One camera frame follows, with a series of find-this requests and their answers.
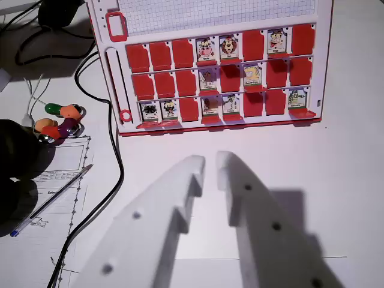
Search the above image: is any red board flap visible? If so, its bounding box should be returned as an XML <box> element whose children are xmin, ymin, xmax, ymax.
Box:
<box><xmin>136</xmin><ymin>121</ymin><xmax>163</xmax><ymax>130</ymax></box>

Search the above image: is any clear ballpoint pen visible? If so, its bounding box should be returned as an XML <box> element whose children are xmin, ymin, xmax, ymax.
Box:
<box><xmin>10</xmin><ymin>164</ymin><xmax>94</xmax><ymax>238</ymax></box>

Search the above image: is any printed paper sheet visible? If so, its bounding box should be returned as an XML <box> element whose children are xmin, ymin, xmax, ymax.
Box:
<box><xmin>0</xmin><ymin>134</ymin><xmax>94</xmax><ymax>288</ymax></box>

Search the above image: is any dark rounded object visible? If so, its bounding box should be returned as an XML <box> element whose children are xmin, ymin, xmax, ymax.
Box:
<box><xmin>0</xmin><ymin>119</ymin><xmax>58</xmax><ymax>236</ymax></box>

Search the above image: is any red and white game board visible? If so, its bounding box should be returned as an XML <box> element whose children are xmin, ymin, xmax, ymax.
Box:
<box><xmin>86</xmin><ymin>0</ymin><xmax>334</xmax><ymax>137</ymax></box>

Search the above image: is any black box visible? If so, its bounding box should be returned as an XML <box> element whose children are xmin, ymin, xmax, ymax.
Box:
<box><xmin>37</xmin><ymin>0</ymin><xmax>88</xmax><ymax>28</ymax></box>

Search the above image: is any long black cable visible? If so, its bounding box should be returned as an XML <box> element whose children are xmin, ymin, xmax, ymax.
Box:
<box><xmin>46</xmin><ymin>50</ymin><xmax>125</xmax><ymax>288</ymax></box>

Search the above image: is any colourful bead chain toy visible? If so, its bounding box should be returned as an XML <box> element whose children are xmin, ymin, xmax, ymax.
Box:
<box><xmin>32</xmin><ymin>101</ymin><xmax>88</xmax><ymax>145</ymax></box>

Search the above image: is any thin white cable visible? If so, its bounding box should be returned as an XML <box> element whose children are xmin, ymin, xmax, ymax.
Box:
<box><xmin>22</xmin><ymin>76</ymin><xmax>37</xmax><ymax>127</ymax></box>
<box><xmin>28</xmin><ymin>73</ymin><xmax>52</xmax><ymax>115</ymax></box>

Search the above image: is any looped black cable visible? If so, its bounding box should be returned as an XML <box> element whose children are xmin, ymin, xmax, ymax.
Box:
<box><xmin>14</xmin><ymin>25</ymin><xmax>97</xmax><ymax>66</ymax></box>

